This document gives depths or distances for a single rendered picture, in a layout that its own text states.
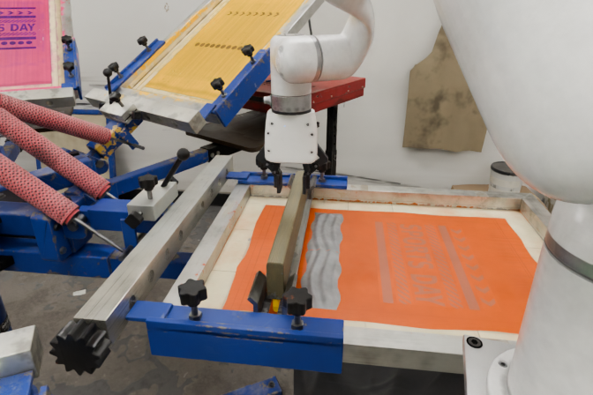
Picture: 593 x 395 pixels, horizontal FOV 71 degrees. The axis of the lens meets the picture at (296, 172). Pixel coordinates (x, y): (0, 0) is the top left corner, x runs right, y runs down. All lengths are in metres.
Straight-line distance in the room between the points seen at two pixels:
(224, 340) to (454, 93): 2.40
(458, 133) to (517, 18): 2.65
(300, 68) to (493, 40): 0.44
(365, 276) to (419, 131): 2.07
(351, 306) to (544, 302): 0.47
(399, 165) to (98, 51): 2.22
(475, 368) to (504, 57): 0.31
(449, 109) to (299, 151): 2.15
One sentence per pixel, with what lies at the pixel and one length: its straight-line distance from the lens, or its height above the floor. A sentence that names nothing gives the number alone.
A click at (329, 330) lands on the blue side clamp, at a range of 0.67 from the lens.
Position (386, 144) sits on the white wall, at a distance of 2.93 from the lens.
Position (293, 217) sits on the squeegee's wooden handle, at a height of 1.06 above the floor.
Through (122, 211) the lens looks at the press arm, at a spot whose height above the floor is 1.04.
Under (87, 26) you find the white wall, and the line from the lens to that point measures 3.28.
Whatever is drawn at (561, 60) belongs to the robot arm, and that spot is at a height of 1.43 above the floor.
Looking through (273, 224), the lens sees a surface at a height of 0.96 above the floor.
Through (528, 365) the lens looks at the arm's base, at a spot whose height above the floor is 1.19.
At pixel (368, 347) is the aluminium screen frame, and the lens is 0.67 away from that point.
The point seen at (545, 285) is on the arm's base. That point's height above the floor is 1.27.
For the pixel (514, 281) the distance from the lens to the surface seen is 0.93.
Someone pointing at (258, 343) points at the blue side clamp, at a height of 0.99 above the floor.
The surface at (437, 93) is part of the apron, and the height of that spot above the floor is 0.91.
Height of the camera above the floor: 1.46
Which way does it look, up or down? 22 degrees down
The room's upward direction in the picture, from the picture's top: straight up
